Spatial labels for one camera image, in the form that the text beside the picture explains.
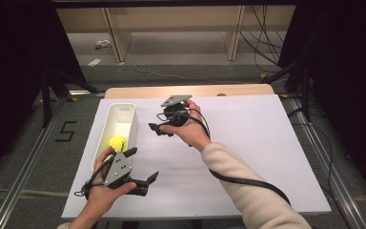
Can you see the wooden table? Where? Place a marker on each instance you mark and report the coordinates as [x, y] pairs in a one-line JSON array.
[[235, 90]]

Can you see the person's right hand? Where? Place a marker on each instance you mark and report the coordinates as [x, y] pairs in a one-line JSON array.
[[192, 133]]

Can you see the black tripod stand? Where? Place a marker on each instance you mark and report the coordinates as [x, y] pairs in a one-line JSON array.
[[49, 95], [303, 86]]

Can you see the white foam board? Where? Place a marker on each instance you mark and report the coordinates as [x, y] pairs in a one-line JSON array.
[[251, 133]]

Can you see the person's left hand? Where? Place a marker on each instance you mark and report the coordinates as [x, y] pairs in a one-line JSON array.
[[101, 197]]

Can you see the light wooden desk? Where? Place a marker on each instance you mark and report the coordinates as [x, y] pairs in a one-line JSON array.
[[178, 19]]

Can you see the yellow tennis ball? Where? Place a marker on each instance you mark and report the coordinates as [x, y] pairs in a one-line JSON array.
[[117, 143]]

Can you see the aluminium floor rail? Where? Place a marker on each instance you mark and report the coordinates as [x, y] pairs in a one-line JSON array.
[[28, 165], [316, 140]]

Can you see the white paper slip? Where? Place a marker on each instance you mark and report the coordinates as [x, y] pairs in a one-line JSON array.
[[94, 62]]

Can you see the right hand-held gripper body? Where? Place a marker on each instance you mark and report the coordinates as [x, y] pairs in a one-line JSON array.
[[176, 113]]

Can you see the white plastic bin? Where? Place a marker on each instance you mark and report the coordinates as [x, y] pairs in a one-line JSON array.
[[122, 122]]

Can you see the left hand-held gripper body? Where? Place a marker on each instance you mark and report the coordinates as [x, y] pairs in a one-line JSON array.
[[119, 168]]

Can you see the black curtain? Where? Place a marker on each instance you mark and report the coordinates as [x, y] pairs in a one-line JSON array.
[[6, 63], [355, 63]]

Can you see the small white device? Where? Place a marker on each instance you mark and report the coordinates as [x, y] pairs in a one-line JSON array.
[[103, 43]]

